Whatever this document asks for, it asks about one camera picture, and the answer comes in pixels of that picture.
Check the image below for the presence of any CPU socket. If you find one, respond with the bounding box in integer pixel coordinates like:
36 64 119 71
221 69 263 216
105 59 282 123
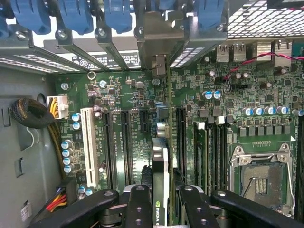
229 143 296 213

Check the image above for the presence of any white expansion slot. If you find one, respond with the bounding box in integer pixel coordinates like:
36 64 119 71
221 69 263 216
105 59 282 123
80 107 100 189

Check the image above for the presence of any grey power supply unit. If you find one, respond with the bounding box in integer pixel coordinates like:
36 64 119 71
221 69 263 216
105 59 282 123
0 67 62 228

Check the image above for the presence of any green Dell motherboard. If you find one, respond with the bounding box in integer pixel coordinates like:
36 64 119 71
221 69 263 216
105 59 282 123
56 42 304 214

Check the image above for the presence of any white power connector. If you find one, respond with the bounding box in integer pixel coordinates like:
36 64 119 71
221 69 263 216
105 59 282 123
47 95 69 119

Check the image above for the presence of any blue card retention clip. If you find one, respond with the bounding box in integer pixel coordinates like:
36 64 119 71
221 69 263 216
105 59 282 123
10 0 52 35
103 0 133 34
196 0 225 30
58 0 94 36

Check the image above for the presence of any black open PC case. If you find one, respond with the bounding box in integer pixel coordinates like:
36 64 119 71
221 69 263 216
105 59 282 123
0 0 304 228

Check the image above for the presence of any black braided power cable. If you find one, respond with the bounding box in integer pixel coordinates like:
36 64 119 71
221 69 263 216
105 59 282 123
10 97 55 130

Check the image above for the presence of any red black twisted wire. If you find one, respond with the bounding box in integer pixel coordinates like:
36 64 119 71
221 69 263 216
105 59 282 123
223 52 304 79

